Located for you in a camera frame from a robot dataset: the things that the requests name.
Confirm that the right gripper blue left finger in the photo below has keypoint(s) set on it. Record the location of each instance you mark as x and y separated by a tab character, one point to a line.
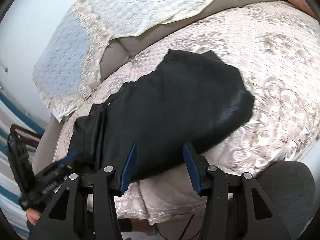
128	170

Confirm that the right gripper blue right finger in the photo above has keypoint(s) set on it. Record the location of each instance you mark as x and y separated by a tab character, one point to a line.
189	159

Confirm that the black leather jacket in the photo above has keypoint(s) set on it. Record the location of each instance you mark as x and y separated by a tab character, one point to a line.
190	97

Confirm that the person's left hand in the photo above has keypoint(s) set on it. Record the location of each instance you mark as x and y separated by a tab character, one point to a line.
33	216

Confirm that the blue striped curtain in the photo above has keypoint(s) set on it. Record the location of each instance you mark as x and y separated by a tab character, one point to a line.
10	192

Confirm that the blue lace-trimmed cover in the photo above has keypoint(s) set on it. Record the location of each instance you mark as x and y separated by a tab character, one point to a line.
69	68

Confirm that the grey upholstered sofa frame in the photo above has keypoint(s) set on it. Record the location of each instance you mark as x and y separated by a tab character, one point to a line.
120	51

